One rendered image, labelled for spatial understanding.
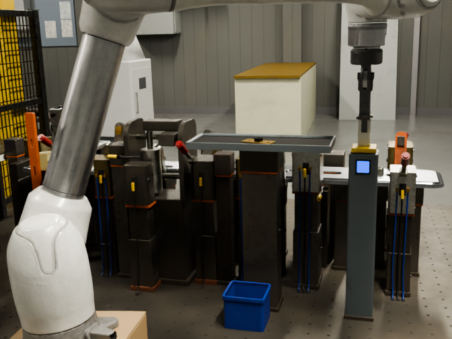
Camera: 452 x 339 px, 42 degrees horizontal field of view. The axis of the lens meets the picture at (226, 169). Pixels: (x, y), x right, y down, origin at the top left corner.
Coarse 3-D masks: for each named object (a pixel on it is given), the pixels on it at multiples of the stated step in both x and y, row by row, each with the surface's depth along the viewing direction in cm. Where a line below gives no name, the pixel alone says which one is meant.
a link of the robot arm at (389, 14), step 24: (192, 0) 121; (216, 0) 123; (240, 0) 124; (264, 0) 122; (288, 0) 121; (312, 0) 120; (336, 0) 118; (360, 0) 118; (384, 0) 117; (408, 0) 115; (432, 0) 115
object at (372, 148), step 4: (352, 144) 147; (356, 144) 147; (372, 144) 146; (376, 144) 146; (352, 148) 142; (356, 148) 142; (360, 148) 142; (364, 148) 142; (368, 148) 142; (372, 148) 141; (376, 148) 142; (352, 152) 143; (356, 152) 142; (360, 152) 142; (364, 152) 142; (368, 152) 142; (372, 152) 141
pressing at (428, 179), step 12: (24, 168) 200; (168, 168) 192; (288, 168) 189; (324, 168) 188; (336, 168) 187; (288, 180) 177; (324, 180) 174; (336, 180) 173; (384, 180) 170; (420, 180) 170; (432, 180) 170
